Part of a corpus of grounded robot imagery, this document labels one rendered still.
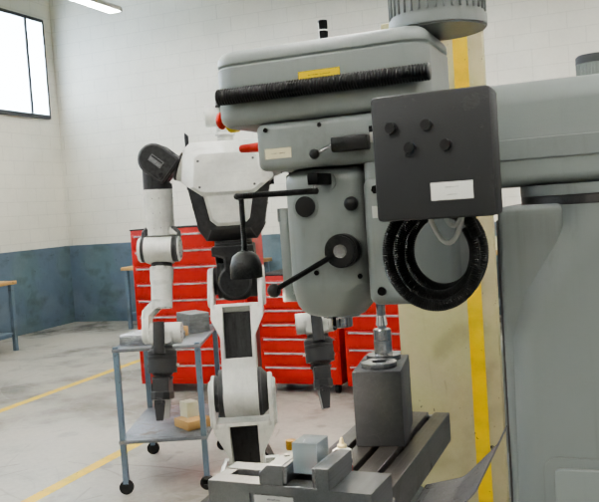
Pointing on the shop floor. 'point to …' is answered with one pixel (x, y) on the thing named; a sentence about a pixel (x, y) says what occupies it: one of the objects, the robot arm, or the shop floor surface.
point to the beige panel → (462, 344)
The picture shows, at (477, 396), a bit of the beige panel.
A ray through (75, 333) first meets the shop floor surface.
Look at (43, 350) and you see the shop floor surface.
